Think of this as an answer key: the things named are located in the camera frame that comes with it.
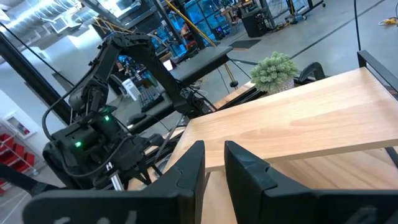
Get white wall cabinet red content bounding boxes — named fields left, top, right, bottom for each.
left=2, top=111, right=35, bottom=140

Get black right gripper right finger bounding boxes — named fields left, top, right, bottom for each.
left=223, top=140, right=398, bottom=224

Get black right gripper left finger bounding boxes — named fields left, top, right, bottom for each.
left=21, top=139, right=206, bottom=224

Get red storage bin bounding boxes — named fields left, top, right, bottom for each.
left=0, top=143, right=26, bottom=166
left=0, top=133, right=16, bottom=154
left=12, top=152, right=36, bottom=174

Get black equipment case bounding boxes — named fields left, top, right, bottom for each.
left=241, top=6, right=269, bottom=39

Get green potted plant white pot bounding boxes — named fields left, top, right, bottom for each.
left=249, top=51, right=300, bottom=95

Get black computer mouse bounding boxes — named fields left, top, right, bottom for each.
left=126, top=112, right=147, bottom=126

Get yellow hose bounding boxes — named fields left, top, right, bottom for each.
left=164, top=0, right=236, bottom=83

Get black aluminium table frame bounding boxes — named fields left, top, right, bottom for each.
left=0, top=163, right=60, bottom=197

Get plain black floor mat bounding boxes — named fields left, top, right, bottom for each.
left=229, top=38, right=262, bottom=50

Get black computer keyboard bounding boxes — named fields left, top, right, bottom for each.
left=137, top=85, right=165, bottom=113

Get white ribbed device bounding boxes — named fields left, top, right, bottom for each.
left=121, top=78, right=141, bottom=102

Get dark monitor with lit screen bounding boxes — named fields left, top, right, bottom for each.
left=162, top=58, right=175, bottom=72

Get dark grey desk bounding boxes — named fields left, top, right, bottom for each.
left=169, top=45, right=234, bottom=87

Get black hanging cable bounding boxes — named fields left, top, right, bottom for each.
left=353, top=0, right=363, bottom=52

